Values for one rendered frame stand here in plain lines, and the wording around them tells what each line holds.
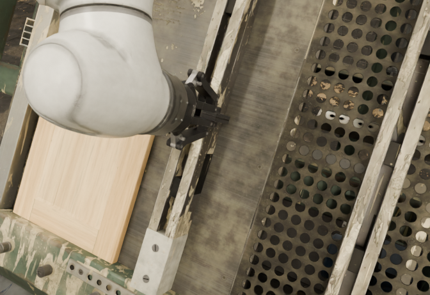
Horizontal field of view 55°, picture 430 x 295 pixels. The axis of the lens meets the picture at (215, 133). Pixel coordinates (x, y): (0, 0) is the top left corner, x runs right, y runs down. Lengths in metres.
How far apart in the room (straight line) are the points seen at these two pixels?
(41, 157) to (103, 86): 0.69
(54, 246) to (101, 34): 0.67
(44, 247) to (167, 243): 0.33
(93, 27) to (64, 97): 0.09
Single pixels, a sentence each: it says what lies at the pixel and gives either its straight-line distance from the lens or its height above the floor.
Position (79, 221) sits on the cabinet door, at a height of 0.93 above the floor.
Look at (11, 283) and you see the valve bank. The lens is 1.21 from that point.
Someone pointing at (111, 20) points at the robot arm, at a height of 1.51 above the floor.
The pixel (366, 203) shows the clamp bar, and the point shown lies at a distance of 0.72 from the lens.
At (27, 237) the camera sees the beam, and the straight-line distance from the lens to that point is 1.07.
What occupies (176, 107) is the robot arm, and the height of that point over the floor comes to 1.38.
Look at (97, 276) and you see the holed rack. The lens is 0.95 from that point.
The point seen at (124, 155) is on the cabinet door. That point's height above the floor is 1.08.
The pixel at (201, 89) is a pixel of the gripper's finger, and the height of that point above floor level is 1.32.
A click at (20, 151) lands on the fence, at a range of 1.12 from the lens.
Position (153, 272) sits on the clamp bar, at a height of 0.97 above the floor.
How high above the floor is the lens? 1.68
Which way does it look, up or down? 39 degrees down
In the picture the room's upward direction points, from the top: straight up
